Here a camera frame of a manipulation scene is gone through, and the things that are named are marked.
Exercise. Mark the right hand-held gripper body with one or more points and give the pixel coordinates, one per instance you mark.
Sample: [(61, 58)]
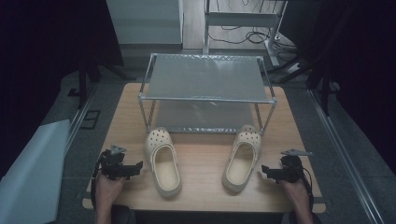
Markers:
[(291, 169)]

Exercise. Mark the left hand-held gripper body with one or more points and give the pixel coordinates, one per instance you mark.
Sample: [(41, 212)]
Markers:
[(112, 161)]

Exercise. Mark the cream clog shoe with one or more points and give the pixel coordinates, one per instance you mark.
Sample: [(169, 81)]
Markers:
[(241, 161), (163, 165)]

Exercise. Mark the grey metal shoe rack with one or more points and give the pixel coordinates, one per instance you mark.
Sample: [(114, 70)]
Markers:
[(205, 77)]

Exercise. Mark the person's left hand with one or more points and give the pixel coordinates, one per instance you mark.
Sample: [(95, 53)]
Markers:
[(107, 189)]

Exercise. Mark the person's right hand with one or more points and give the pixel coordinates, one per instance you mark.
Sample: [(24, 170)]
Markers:
[(295, 194)]

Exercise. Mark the white sheet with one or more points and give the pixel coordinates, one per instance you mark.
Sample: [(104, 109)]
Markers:
[(34, 174)]

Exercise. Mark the black metal stand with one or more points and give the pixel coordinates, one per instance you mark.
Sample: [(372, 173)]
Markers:
[(82, 84), (323, 93)]

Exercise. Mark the white cabinet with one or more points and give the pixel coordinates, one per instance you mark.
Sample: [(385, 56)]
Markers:
[(146, 21)]

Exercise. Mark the black rectangular floor frame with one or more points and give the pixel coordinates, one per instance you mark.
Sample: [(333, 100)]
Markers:
[(81, 119)]

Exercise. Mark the aluminium floor rail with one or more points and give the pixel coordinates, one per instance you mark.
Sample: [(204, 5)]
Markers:
[(342, 155), (79, 119)]

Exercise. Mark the white metal desk frame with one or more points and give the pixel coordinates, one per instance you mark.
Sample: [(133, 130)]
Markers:
[(239, 19)]

